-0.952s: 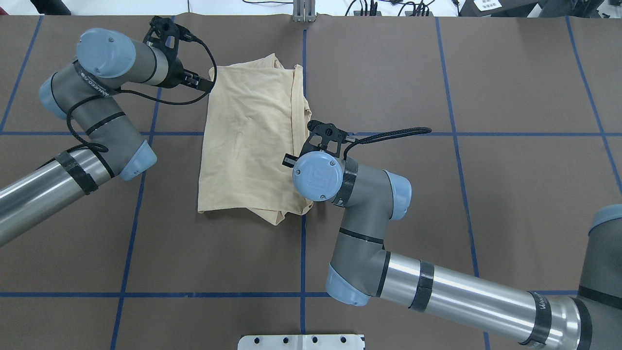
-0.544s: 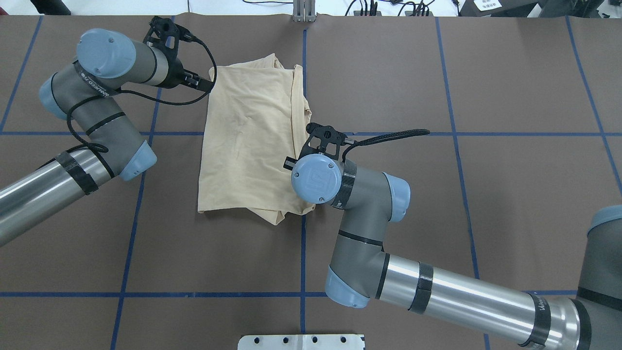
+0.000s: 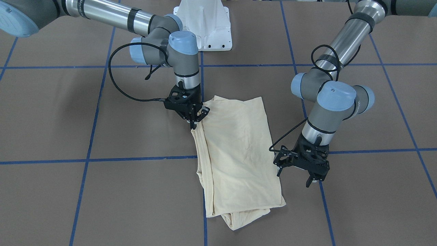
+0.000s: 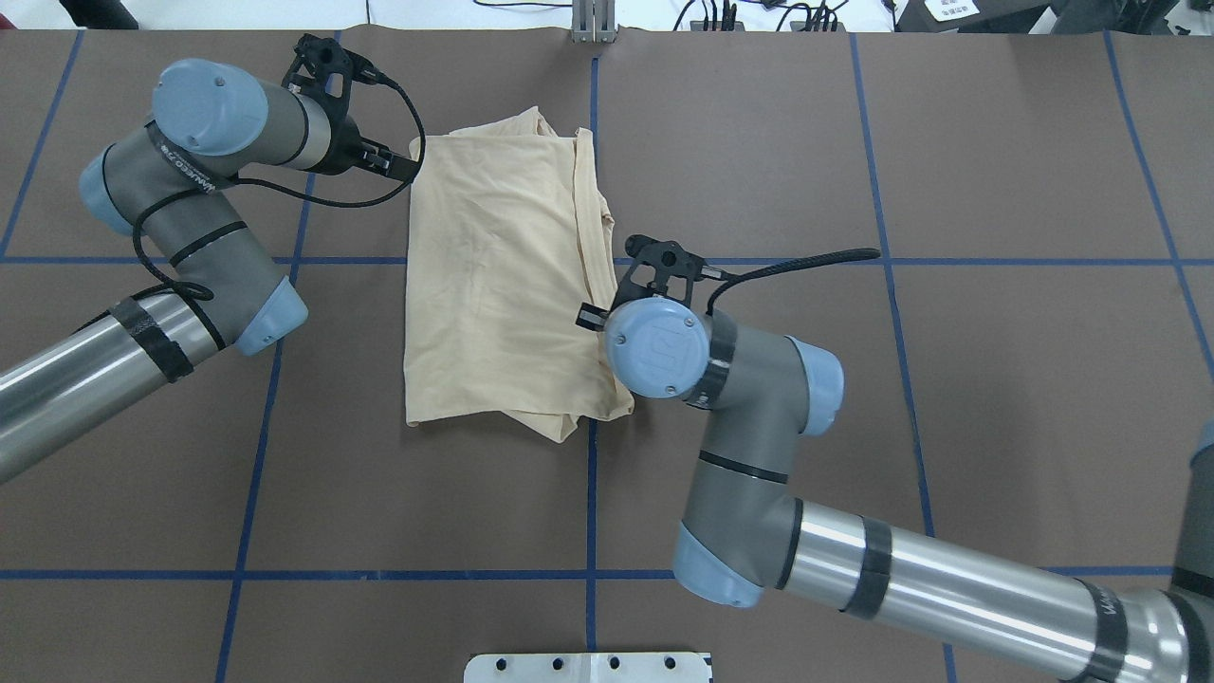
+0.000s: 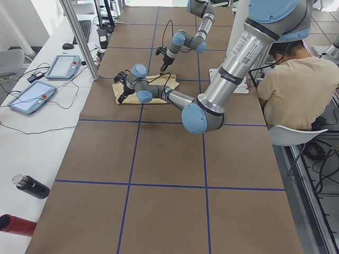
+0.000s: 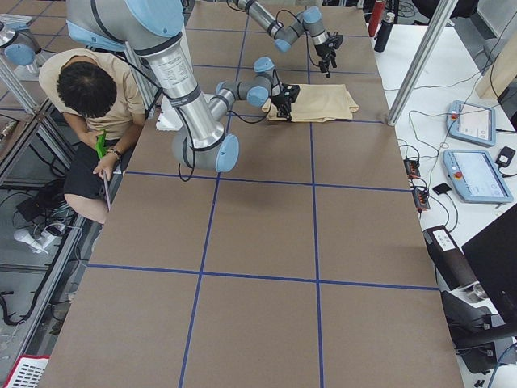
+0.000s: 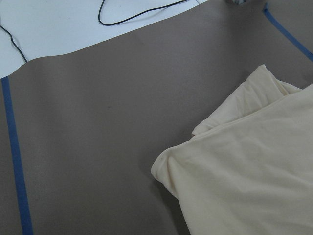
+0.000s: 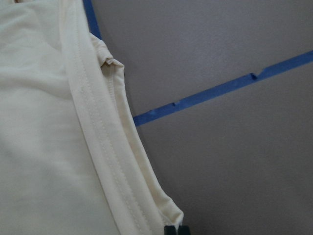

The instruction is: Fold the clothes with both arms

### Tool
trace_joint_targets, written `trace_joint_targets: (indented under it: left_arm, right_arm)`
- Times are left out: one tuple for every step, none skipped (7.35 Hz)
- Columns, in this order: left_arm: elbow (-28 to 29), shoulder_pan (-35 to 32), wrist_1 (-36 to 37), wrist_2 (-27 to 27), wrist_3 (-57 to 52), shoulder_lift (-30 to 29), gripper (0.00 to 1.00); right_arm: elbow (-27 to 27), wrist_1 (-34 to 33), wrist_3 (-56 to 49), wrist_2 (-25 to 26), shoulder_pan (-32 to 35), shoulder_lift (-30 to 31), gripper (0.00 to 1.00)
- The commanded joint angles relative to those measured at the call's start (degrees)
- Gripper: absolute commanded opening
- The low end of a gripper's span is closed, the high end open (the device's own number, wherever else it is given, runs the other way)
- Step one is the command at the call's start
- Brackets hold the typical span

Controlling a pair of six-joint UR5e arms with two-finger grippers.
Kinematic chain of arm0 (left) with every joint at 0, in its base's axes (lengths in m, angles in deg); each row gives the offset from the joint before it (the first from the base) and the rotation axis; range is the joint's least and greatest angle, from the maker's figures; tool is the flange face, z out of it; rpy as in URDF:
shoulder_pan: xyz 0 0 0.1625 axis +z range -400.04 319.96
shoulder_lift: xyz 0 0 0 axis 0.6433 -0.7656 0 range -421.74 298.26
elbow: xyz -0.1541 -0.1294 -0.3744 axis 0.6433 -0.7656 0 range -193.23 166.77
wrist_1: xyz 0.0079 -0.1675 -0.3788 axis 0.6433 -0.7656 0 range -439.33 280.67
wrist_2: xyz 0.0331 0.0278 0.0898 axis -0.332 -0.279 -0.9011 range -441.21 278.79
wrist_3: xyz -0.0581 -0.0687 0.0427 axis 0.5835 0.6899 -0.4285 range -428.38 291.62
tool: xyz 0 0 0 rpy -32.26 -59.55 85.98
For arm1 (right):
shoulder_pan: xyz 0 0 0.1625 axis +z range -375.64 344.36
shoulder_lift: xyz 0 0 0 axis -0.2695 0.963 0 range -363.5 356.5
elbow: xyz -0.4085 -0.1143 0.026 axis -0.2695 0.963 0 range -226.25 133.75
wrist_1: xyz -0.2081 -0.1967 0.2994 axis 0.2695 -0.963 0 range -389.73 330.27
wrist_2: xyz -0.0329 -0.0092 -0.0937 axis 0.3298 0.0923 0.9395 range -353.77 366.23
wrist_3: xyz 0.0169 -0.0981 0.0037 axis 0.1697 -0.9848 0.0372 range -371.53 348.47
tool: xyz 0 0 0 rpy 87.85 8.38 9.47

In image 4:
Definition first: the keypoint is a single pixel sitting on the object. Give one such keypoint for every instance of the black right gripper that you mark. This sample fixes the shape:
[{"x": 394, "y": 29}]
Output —
[{"x": 594, "y": 316}]

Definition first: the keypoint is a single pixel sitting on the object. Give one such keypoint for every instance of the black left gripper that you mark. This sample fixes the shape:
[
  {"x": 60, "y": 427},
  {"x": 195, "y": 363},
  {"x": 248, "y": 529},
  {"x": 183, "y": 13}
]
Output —
[{"x": 345, "y": 150}]

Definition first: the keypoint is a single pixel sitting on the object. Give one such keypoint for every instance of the beige long-sleeve graphic shirt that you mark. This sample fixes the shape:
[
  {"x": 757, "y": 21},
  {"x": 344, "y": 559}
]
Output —
[{"x": 508, "y": 237}]

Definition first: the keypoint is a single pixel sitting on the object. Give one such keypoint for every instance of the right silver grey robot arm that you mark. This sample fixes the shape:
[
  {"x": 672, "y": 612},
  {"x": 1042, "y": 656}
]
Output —
[{"x": 1034, "y": 397}]

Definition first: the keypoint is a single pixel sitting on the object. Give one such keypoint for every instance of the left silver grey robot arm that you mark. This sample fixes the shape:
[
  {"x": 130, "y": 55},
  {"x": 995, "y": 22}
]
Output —
[{"x": 163, "y": 188}]

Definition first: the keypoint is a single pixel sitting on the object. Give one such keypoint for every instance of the brown table mat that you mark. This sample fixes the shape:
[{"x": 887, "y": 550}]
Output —
[{"x": 274, "y": 518}]

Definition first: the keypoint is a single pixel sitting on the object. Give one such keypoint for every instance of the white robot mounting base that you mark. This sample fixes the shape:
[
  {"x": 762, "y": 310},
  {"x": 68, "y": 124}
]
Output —
[{"x": 591, "y": 667}]

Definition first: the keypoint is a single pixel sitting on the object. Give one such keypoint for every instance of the aluminium frame post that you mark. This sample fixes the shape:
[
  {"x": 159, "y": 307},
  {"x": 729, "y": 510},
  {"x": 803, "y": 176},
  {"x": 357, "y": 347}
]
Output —
[{"x": 593, "y": 21}]

